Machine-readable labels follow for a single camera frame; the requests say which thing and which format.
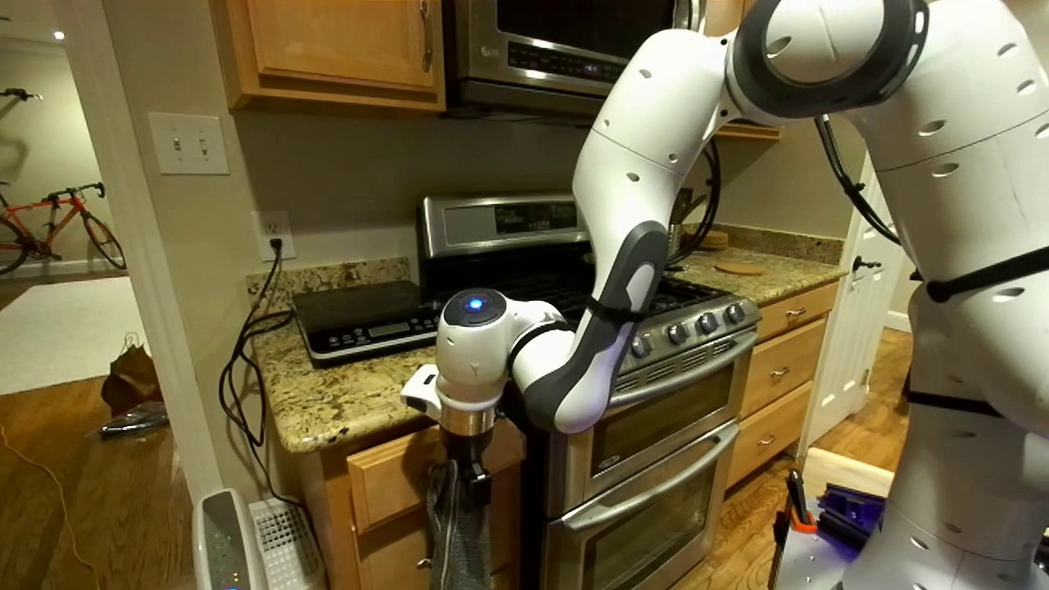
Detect wooden drawer with towel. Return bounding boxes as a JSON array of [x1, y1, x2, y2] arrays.
[[347, 418, 526, 534]]

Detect deep wooden drawer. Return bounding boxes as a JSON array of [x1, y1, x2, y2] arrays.
[[741, 318, 830, 420], [726, 380, 814, 490]]

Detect shallow wooden drawer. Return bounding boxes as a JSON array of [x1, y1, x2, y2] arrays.
[[755, 282, 840, 343]]

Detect grey towel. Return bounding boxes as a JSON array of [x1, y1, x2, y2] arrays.
[[425, 459, 493, 590]]

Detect black induction cooktop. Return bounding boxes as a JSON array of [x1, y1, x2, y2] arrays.
[[293, 280, 444, 368]]

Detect stainless steel stove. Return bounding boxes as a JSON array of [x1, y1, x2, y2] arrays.
[[418, 193, 763, 590]]

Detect large oven door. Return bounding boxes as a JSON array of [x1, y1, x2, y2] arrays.
[[543, 420, 740, 590]]

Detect small oven door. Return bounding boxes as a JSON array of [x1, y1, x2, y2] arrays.
[[590, 330, 759, 486]]

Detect white air purifier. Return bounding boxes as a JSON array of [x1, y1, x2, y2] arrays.
[[192, 488, 329, 590]]

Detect black stove burner grates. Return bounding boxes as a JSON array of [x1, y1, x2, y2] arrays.
[[459, 273, 732, 327]]

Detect orange and black clamp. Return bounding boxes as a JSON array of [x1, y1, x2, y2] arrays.
[[774, 469, 820, 568]]

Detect black plastic bag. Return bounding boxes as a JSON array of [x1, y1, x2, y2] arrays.
[[97, 401, 171, 439]]

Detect brown paper bag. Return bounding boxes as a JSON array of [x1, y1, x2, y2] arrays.
[[100, 332, 164, 418]]

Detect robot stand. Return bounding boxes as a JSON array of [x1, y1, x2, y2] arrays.
[[769, 447, 1049, 590]]

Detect white door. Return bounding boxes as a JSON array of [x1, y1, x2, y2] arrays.
[[797, 151, 912, 456]]

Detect stainless steel microwave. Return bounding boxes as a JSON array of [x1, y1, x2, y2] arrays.
[[445, 0, 707, 114]]

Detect white rug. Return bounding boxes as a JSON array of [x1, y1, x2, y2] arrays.
[[0, 275, 153, 397]]

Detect red bicycle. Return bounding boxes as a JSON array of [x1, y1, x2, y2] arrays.
[[0, 181, 129, 276]]

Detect large oven door handle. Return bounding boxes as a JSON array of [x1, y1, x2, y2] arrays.
[[561, 421, 740, 533]]

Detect small oven door handle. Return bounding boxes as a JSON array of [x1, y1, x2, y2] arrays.
[[608, 330, 759, 411]]

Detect black cable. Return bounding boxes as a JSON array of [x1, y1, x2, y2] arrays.
[[218, 238, 306, 511]]

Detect white wall socket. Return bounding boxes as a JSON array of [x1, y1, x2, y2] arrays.
[[252, 211, 297, 262]]

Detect white light switch plate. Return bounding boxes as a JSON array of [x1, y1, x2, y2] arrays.
[[148, 111, 231, 176]]

